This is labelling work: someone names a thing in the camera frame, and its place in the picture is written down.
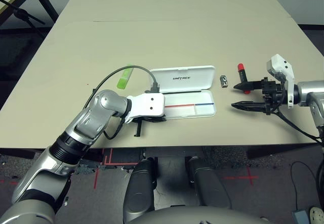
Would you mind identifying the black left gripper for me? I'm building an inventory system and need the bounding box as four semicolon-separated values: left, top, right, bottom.
134;113;167;138

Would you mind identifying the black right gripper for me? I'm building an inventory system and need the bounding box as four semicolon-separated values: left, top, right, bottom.
231;76;289;115

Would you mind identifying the black marker with red cap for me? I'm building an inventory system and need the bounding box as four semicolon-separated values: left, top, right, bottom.
237;63;251;95

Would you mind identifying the green highlighter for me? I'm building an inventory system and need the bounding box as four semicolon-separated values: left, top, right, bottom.
116;64;134;90

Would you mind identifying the white hard pencil case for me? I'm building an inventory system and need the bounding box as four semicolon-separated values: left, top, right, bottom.
149;65;217;120

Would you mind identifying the dark grey left robot leg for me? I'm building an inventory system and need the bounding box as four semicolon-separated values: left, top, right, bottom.
123;157;156;223

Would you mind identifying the dark grey robot leg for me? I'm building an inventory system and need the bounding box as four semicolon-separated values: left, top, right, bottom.
186;157;232;209
123;157;156;223

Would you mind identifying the red floor tape cross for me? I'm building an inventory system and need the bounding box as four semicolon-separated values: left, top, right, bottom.
224;167;259;186

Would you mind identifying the dark grey right robot leg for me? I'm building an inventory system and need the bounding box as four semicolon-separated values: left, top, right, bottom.
186;157;232;209

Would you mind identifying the grey robot torso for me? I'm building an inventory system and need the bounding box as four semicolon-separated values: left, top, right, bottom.
129;206;276;224

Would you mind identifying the blue-grey foot pedal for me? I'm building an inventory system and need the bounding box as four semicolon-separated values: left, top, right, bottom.
291;210;314;224

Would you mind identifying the black-framed side table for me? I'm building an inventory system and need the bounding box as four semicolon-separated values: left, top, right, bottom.
0;0;59;25

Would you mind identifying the black tripod stand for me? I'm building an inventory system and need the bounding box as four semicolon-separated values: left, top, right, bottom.
0;0;46;39

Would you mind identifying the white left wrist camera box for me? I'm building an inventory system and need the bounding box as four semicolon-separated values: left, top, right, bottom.
123;94;165;125

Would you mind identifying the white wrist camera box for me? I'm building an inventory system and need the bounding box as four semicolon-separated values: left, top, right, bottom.
123;94;165;125
265;54;296;108

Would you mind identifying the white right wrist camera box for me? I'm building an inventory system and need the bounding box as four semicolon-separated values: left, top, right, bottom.
265;54;296;108

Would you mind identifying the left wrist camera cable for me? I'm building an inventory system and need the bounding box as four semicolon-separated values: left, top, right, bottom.
86;65;160;141

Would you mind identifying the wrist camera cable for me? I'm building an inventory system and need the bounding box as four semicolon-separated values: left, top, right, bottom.
86;65;160;141
274;107;324;146

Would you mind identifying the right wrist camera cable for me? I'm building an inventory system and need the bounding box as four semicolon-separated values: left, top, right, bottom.
274;107;324;146

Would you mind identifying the thin black floor cable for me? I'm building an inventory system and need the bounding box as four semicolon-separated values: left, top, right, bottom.
290;161;324;209

